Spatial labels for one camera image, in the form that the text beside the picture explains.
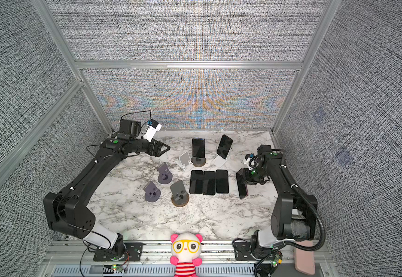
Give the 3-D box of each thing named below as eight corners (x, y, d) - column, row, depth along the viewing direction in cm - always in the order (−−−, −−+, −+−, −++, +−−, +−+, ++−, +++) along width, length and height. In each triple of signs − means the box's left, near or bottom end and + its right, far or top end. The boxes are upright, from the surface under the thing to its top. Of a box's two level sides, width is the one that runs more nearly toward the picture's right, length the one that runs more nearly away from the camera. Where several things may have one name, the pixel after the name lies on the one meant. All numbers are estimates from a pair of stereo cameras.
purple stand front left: (147, 202, 90) (142, 193, 81) (150, 190, 94) (145, 181, 85) (159, 202, 90) (155, 193, 81) (161, 190, 94) (157, 181, 85)
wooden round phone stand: (173, 207, 88) (169, 196, 77) (174, 192, 93) (171, 179, 83) (188, 207, 88) (187, 196, 77) (189, 192, 93) (187, 179, 83)
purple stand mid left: (159, 183, 96) (156, 177, 91) (161, 169, 103) (159, 162, 97) (171, 183, 96) (170, 177, 91) (173, 169, 103) (171, 162, 97)
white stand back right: (212, 163, 105) (212, 160, 103) (221, 155, 109) (222, 152, 106) (219, 168, 103) (220, 165, 100) (228, 160, 106) (229, 157, 104)
